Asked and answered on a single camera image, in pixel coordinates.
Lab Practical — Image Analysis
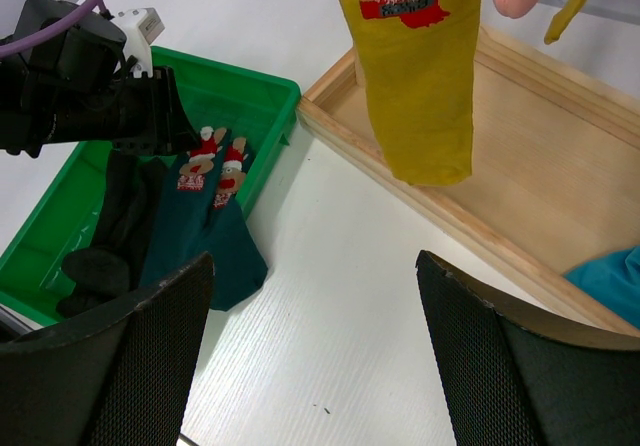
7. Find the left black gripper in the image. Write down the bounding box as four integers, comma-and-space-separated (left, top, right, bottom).
49, 63, 201, 158

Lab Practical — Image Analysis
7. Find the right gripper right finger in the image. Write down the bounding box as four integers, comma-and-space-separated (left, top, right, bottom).
416, 251, 639, 445

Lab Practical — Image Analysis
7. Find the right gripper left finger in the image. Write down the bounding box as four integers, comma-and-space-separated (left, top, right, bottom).
1, 253, 214, 445

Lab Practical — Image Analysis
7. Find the christmas pattern sock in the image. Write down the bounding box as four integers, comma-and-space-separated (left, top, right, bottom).
138, 126, 231, 288

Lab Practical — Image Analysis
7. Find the yellow sock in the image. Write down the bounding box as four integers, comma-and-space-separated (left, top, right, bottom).
339, 0, 481, 186
544, 0, 588, 45

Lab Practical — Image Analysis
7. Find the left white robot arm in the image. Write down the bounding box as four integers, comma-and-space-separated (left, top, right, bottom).
1, 8, 200, 158

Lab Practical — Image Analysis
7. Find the black sock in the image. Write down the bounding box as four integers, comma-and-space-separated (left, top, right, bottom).
56, 150, 168, 318

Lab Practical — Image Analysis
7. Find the teal cloth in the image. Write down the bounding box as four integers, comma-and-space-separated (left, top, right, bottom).
565, 246, 640, 328

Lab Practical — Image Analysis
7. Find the dark teal sock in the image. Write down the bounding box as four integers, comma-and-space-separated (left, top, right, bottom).
206, 137, 268, 311

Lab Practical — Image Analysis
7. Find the green plastic tray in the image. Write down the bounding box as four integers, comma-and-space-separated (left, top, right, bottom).
1, 47, 301, 326

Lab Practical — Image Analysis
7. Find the wooden clothes rack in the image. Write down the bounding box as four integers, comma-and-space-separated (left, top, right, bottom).
298, 27, 639, 336

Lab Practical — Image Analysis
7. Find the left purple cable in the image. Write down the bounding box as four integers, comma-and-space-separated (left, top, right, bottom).
0, 0, 116, 60

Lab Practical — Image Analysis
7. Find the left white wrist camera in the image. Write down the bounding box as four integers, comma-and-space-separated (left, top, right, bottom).
112, 7, 165, 78

